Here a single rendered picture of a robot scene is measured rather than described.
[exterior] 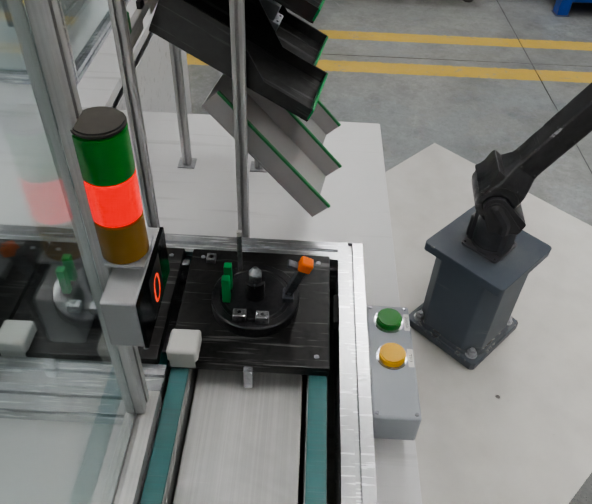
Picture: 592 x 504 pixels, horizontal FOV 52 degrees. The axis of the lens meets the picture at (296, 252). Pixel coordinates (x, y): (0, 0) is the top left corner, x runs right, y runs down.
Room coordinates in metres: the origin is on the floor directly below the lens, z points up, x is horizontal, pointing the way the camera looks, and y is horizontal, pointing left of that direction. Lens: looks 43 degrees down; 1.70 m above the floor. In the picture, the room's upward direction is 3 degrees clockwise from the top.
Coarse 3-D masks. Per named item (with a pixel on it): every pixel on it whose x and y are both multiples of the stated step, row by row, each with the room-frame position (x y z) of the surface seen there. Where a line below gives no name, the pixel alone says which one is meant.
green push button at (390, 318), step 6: (378, 312) 0.64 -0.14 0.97; (384, 312) 0.64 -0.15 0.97; (390, 312) 0.64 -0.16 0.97; (396, 312) 0.64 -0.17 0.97; (378, 318) 0.63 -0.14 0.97; (384, 318) 0.63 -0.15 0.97; (390, 318) 0.63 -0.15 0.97; (396, 318) 0.63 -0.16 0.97; (378, 324) 0.62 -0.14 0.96; (384, 324) 0.62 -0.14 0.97; (390, 324) 0.62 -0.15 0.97; (396, 324) 0.62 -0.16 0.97; (390, 330) 0.61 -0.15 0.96
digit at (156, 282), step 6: (156, 258) 0.48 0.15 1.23; (156, 264) 0.47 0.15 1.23; (156, 270) 0.47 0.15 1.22; (156, 276) 0.47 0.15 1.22; (150, 282) 0.44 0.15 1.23; (156, 282) 0.46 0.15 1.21; (162, 282) 0.48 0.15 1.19; (150, 288) 0.44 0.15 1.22; (156, 288) 0.46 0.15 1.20; (162, 288) 0.48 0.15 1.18; (156, 294) 0.45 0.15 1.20; (162, 294) 0.48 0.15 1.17; (156, 300) 0.45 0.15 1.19; (156, 306) 0.45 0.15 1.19; (156, 312) 0.44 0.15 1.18
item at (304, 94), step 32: (160, 0) 0.89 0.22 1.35; (192, 0) 1.02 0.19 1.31; (224, 0) 1.01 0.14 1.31; (256, 0) 1.00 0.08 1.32; (160, 32) 0.89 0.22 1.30; (192, 32) 0.88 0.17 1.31; (224, 32) 0.87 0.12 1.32; (256, 32) 1.00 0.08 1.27; (224, 64) 0.88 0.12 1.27; (256, 64) 0.94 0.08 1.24; (288, 64) 0.98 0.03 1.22; (288, 96) 0.86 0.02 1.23
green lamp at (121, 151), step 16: (128, 128) 0.47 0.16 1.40; (80, 144) 0.44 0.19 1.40; (96, 144) 0.44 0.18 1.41; (112, 144) 0.44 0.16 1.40; (128, 144) 0.46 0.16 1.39; (80, 160) 0.44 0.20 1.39; (96, 160) 0.44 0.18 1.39; (112, 160) 0.44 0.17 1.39; (128, 160) 0.45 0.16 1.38; (96, 176) 0.44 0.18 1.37; (112, 176) 0.44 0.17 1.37; (128, 176) 0.45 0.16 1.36
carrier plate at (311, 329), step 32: (192, 256) 0.75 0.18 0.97; (224, 256) 0.75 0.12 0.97; (256, 256) 0.76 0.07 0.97; (288, 256) 0.76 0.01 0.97; (320, 256) 0.77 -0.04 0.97; (192, 288) 0.68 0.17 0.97; (320, 288) 0.69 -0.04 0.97; (192, 320) 0.61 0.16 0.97; (320, 320) 0.62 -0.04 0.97; (224, 352) 0.55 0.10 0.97; (256, 352) 0.55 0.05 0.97; (288, 352) 0.56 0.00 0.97; (320, 352) 0.56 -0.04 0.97
